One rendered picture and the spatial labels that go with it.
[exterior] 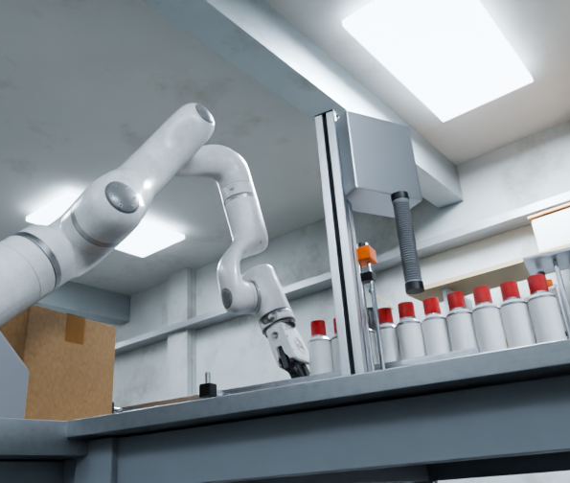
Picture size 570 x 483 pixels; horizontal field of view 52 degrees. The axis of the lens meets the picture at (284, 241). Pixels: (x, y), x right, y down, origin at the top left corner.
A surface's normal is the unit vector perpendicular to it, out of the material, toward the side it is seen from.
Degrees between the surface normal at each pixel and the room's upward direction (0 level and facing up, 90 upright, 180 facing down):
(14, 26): 180
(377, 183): 90
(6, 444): 90
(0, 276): 80
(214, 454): 90
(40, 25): 180
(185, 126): 113
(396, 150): 90
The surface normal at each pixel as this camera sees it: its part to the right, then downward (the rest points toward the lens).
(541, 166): -0.63, -0.27
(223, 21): 0.07, 0.91
